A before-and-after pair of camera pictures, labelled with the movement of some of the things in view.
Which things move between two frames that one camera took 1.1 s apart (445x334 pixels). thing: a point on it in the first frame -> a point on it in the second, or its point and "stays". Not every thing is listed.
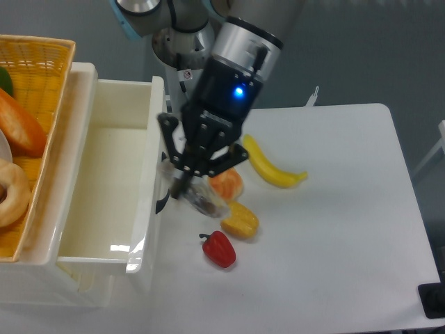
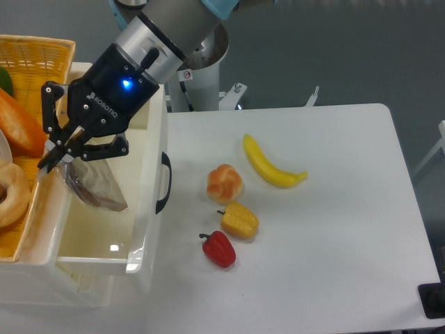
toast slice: [197, 192] -> [93, 184]
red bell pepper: [217, 247] stays
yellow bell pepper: [243, 221] stays
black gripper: [220, 94] -> [100, 101]
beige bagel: [17, 203] stays
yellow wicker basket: [39, 67] stays
